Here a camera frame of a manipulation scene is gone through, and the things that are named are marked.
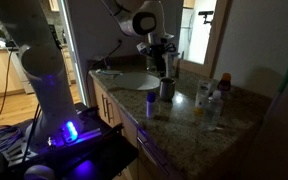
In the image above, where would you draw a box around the wooden framed mirror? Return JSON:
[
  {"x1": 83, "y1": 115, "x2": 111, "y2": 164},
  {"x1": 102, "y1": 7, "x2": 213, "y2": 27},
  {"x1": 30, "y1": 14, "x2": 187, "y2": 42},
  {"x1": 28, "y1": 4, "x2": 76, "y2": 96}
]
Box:
[{"x1": 175, "y1": 0, "x2": 233, "y2": 78}]

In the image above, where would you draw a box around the wooden vanity cabinet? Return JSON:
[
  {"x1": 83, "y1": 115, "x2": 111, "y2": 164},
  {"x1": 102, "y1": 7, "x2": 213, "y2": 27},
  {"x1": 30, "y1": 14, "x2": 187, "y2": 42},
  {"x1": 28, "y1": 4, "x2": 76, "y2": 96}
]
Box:
[{"x1": 91, "y1": 78, "x2": 185, "y2": 180}]

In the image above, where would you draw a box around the white oval sink basin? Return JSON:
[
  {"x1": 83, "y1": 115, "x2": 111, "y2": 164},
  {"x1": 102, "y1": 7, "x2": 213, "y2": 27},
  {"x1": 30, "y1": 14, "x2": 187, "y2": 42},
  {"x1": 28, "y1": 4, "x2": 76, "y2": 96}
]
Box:
[{"x1": 113, "y1": 72, "x2": 161, "y2": 91}]

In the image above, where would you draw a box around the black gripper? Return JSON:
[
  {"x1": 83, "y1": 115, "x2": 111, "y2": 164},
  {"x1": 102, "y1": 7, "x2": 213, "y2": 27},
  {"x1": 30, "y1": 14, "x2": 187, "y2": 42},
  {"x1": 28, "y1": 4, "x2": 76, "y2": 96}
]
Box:
[{"x1": 149, "y1": 42, "x2": 177, "y2": 78}]

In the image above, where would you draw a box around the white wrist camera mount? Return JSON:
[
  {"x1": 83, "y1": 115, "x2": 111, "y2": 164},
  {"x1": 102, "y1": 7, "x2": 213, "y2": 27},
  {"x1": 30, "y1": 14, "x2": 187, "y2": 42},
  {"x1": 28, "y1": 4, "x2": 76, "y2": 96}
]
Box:
[{"x1": 136, "y1": 41, "x2": 152, "y2": 56}]

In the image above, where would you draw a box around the metal cabinet door handle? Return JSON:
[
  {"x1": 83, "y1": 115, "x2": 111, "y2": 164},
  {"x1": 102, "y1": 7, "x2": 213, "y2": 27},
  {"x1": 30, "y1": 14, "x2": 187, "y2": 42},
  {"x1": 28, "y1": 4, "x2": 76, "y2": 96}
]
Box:
[
  {"x1": 106, "y1": 99, "x2": 115, "y2": 124},
  {"x1": 100, "y1": 93, "x2": 108, "y2": 118}
]

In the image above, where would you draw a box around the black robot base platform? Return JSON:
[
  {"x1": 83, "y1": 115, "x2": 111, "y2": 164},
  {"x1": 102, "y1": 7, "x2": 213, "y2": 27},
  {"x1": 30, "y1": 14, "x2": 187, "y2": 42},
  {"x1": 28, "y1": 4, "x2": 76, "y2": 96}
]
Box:
[{"x1": 0, "y1": 102, "x2": 140, "y2": 180}]

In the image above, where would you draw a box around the silver metal cup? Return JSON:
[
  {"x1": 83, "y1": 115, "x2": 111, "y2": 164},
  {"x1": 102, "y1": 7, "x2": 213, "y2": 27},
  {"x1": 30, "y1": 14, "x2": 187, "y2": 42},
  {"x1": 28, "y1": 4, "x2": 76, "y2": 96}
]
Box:
[{"x1": 159, "y1": 77, "x2": 177, "y2": 102}]

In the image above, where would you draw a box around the bottle with orange cap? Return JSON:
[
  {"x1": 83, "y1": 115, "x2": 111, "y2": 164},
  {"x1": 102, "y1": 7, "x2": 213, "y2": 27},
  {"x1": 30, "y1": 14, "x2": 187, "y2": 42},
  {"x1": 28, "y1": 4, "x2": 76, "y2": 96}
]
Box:
[{"x1": 216, "y1": 72, "x2": 232, "y2": 101}]

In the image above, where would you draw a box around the white bottle with purple cap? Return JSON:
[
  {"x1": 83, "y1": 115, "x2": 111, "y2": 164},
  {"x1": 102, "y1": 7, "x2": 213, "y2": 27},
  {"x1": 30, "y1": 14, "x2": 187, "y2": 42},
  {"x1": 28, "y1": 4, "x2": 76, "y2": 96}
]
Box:
[{"x1": 146, "y1": 91, "x2": 157, "y2": 120}]

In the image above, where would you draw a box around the chrome faucet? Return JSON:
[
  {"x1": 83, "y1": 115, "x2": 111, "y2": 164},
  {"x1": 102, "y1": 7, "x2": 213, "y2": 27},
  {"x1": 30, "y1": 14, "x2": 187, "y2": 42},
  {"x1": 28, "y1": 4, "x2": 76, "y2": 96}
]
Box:
[{"x1": 145, "y1": 54, "x2": 157, "y2": 72}]

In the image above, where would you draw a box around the white squeeze tube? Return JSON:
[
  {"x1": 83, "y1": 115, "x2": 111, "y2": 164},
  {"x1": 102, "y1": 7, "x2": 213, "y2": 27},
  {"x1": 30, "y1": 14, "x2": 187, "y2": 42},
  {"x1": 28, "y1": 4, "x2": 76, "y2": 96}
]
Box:
[{"x1": 194, "y1": 80, "x2": 213, "y2": 115}]

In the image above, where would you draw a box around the toothbrush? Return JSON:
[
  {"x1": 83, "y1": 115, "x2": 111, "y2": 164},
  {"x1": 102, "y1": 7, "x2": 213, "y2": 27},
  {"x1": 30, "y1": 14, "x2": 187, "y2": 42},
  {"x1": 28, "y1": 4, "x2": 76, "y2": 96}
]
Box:
[{"x1": 95, "y1": 68, "x2": 123, "y2": 76}]

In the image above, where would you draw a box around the red cable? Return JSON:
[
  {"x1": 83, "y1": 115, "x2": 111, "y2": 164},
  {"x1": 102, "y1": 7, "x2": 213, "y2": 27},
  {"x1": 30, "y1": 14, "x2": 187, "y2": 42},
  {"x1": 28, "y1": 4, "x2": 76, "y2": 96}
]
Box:
[{"x1": 0, "y1": 49, "x2": 16, "y2": 134}]

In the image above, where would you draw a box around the coiled cable bundle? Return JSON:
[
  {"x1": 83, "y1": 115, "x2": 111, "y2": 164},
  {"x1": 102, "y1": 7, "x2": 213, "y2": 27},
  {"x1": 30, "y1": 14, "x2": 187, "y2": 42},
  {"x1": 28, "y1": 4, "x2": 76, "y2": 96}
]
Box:
[{"x1": 0, "y1": 124, "x2": 24, "y2": 158}]

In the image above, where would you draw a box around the black power cable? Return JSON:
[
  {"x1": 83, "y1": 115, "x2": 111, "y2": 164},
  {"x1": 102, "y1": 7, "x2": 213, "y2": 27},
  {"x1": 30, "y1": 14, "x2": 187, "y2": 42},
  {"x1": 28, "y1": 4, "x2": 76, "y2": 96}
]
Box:
[{"x1": 89, "y1": 39, "x2": 124, "y2": 69}]

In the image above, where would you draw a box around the clear plastic bottle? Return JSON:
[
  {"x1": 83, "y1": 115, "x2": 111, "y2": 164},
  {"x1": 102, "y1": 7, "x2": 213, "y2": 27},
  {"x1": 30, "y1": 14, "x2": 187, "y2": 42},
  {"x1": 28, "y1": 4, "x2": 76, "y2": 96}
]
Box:
[{"x1": 205, "y1": 90, "x2": 224, "y2": 132}]

